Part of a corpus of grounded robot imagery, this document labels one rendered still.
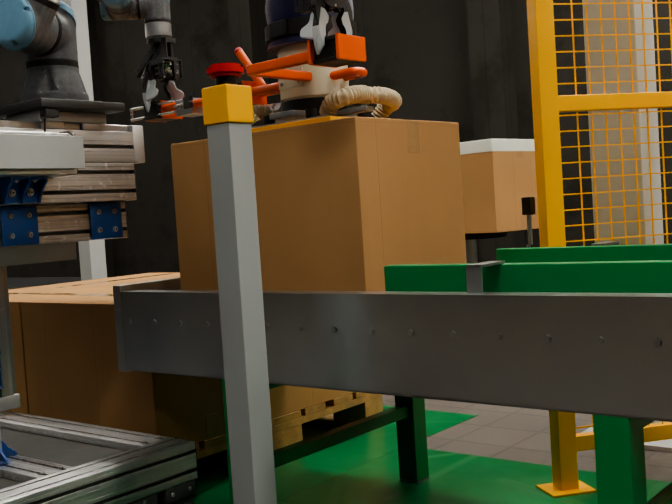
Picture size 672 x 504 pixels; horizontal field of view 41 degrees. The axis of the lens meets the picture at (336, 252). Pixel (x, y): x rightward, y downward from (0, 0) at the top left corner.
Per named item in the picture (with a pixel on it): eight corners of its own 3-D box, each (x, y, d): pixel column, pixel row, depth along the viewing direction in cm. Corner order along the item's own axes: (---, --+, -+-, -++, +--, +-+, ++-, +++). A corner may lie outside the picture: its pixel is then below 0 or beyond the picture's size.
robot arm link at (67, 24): (88, 64, 212) (83, 6, 212) (61, 55, 199) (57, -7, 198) (40, 69, 214) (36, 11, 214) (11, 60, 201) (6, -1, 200)
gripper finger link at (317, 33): (302, 58, 183) (309, 17, 185) (323, 53, 179) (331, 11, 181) (291, 52, 181) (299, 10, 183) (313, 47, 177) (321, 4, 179)
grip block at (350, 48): (366, 61, 183) (365, 37, 183) (339, 58, 176) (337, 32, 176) (335, 68, 188) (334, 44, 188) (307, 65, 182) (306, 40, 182)
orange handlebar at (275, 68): (409, 72, 206) (408, 57, 206) (321, 62, 184) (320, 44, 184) (158, 120, 267) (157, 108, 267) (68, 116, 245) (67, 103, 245)
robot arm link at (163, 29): (139, 25, 258) (162, 28, 264) (140, 41, 258) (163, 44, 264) (155, 20, 253) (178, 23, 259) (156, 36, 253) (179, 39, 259)
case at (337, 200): (468, 287, 219) (459, 122, 217) (367, 307, 189) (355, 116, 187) (289, 286, 258) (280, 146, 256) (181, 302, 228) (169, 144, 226)
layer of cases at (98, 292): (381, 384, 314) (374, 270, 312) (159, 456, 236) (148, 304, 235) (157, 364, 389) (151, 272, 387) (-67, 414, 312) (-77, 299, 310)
